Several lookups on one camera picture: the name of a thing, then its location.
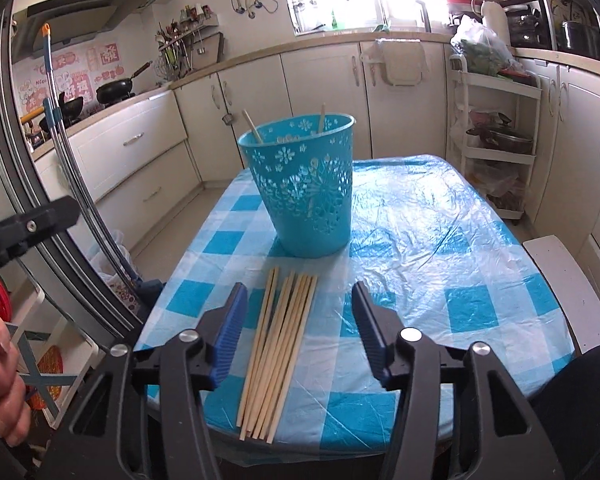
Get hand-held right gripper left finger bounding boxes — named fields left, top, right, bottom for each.
left=45, top=282, right=248, bottom=480

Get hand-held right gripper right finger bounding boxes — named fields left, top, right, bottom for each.
left=351, top=281, right=566, bottom=480

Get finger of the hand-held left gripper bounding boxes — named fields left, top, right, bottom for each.
left=0, top=196, right=81, bottom=277

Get bundle of wooden chopsticks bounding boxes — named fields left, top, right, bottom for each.
left=236, top=266, right=319, bottom=445

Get blue perforated plastic basket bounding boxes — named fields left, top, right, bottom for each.
left=237, top=114, right=357, bottom=258

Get person's left hand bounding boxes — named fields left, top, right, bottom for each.
left=0, top=317, right=31, bottom=448

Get sliding glass door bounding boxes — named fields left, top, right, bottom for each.
left=0, top=0, right=151, bottom=341

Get white plastic bag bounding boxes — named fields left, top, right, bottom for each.
left=87, top=230, right=143, bottom=311

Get blue checked plastic tablecloth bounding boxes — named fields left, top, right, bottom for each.
left=132, top=155, right=576, bottom=451

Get white bench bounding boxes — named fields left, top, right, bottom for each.
left=522, top=235, right=600, bottom=356

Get grey range hood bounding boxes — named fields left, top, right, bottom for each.
left=26, top=0, right=163, bottom=43

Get dark lidded pot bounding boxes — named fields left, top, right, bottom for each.
left=467, top=115, right=536, bottom=156

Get person's dark trouser leg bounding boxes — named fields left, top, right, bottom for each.
left=527, top=342, right=600, bottom=480

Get cream base cabinets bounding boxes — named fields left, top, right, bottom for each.
left=32, top=37, right=600, bottom=261

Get white door bag holder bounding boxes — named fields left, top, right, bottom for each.
left=360, top=37, right=426, bottom=87

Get white trolley rack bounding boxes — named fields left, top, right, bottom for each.
left=447, top=52, right=543, bottom=221

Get plastic bag of vegetables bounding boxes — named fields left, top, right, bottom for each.
left=450, top=15, right=526, bottom=78

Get angular dark faucet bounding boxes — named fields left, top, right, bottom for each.
left=415, top=0, right=433, bottom=33

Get curved metal faucet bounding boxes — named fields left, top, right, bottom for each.
left=346, top=0, right=388, bottom=31

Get white thermos jug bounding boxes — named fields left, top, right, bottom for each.
left=472, top=0, right=511, bottom=48

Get black stock pot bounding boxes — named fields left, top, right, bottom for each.
left=555, top=20, right=600, bottom=61

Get blue folding frame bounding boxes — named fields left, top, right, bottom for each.
left=5, top=320, right=81, bottom=421

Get blue handled mop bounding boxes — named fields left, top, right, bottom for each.
left=42, top=24, right=166, bottom=311

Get black wok with long handle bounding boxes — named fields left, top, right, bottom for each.
left=96, top=61, right=153, bottom=106

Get pink wall stickers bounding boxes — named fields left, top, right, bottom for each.
left=12, top=40, right=126, bottom=121

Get wall utensil rack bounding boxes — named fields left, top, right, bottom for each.
left=155, top=5, right=223, bottom=86

